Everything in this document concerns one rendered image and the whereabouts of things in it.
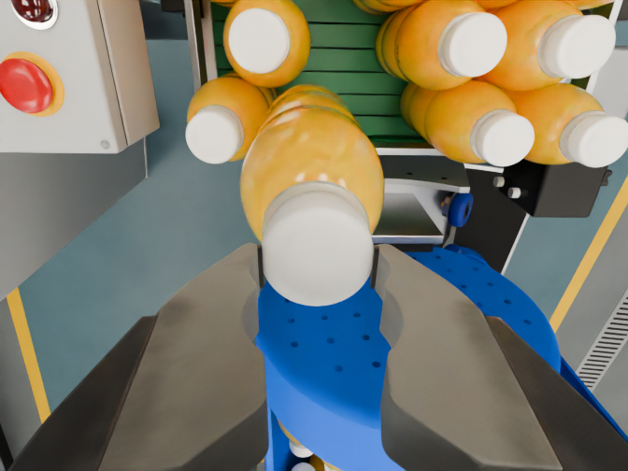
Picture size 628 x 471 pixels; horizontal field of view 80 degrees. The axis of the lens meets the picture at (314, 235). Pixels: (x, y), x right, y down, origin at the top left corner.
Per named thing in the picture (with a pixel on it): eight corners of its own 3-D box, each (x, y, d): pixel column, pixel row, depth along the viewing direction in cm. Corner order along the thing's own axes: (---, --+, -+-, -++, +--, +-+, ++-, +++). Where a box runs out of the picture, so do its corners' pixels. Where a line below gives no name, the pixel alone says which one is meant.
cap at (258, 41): (295, 62, 28) (294, 63, 26) (246, 78, 28) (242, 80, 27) (278, 2, 26) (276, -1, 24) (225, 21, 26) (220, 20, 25)
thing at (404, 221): (336, 208, 51) (346, 255, 40) (337, 192, 50) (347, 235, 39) (410, 209, 51) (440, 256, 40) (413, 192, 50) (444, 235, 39)
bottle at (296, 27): (316, 64, 45) (321, 77, 28) (260, 82, 45) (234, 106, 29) (297, -4, 42) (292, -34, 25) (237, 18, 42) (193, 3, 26)
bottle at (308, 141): (322, 66, 29) (350, 100, 12) (365, 144, 32) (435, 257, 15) (248, 117, 30) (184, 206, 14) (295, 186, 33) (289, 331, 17)
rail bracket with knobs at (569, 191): (478, 188, 53) (515, 219, 44) (491, 135, 50) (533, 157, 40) (549, 188, 53) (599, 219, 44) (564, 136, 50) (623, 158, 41)
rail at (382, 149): (214, 147, 44) (208, 153, 42) (213, 139, 44) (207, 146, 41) (549, 149, 45) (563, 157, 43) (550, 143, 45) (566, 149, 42)
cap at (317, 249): (333, 164, 14) (337, 179, 12) (382, 244, 15) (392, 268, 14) (245, 216, 14) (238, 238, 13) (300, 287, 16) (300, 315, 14)
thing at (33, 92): (15, 110, 28) (4, 113, 27) (-3, 57, 26) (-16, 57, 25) (64, 111, 28) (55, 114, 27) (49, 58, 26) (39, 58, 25)
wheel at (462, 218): (444, 229, 47) (460, 234, 46) (450, 195, 45) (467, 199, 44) (455, 218, 50) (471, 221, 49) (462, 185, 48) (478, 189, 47)
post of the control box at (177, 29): (238, 40, 124) (69, 38, 35) (237, 26, 122) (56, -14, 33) (251, 41, 124) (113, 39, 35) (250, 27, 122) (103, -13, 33)
